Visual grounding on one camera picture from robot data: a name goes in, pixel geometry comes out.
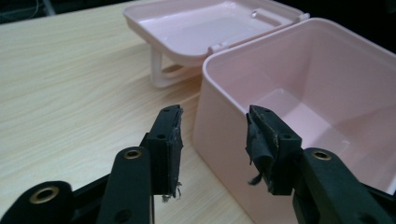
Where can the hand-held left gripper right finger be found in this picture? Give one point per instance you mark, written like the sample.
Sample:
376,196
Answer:
274,149

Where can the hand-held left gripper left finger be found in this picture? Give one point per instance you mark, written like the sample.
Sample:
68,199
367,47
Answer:
163,155

